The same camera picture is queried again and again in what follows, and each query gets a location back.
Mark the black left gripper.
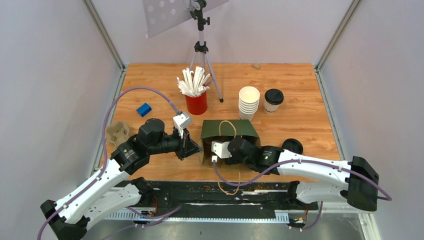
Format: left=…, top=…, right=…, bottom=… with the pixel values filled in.
left=148, top=126, right=204, bottom=161

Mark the green paper bag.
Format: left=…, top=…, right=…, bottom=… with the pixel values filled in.
left=199, top=119, right=261, bottom=184

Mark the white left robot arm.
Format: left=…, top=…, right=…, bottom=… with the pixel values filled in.
left=40, top=112, right=202, bottom=240

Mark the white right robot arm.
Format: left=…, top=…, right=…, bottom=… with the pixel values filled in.
left=212, top=137, right=382, bottom=212

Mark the red straw holder cup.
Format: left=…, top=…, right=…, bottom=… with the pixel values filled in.
left=184, top=91, right=208, bottom=116

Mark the black lid stack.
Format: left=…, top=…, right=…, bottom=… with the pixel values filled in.
left=281, top=138, right=304, bottom=155

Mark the stack of white paper cups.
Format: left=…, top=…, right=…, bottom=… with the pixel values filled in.
left=238, top=86, right=261, bottom=121

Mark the blue toy brick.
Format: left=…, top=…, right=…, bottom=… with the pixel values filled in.
left=136, top=102, right=152, bottom=118

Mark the white wrapped straws bundle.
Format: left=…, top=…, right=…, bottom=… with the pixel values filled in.
left=176, top=66, right=211, bottom=98

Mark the cardboard cup carrier tray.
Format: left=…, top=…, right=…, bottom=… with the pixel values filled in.
left=105, top=121, right=131, bottom=150

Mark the white perforated board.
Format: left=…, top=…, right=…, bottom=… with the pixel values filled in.
left=142, top=0, right=227, bottom=39

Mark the white tripod stand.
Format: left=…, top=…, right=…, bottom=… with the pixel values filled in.
left=188, top=0, right=224, bottom=103

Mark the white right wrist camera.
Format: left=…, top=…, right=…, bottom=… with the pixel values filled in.
left=211, top=141, right=232, bottom=163

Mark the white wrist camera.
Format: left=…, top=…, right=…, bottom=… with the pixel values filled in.
left=211, top=141, right=232, bottom=163
left=172, top=112, right=193, bottom=139

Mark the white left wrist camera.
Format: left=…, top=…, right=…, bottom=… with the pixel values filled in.
left=172, top=112, right=193, bottom=139

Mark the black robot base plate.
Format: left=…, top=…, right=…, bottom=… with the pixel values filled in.
left=133, top=181, right=319, bottom=220

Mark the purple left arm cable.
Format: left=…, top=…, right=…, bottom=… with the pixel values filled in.
left=36, top=86, right=181, bottom=240

